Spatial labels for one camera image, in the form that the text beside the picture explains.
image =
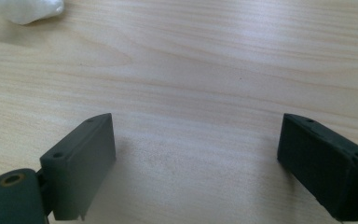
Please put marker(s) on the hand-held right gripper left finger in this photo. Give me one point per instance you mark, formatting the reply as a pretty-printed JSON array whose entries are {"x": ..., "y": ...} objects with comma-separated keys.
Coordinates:
[{"x": 77, "y": 168}]

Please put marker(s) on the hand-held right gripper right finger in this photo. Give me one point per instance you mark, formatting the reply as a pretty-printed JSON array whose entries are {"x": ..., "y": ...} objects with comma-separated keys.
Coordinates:
[{"x": 323, "y": 168}]

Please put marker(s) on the white crumpled tissue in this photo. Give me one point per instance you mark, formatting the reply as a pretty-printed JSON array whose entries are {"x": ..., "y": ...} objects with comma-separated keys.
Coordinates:
[{"x": 24, "y": 11}]

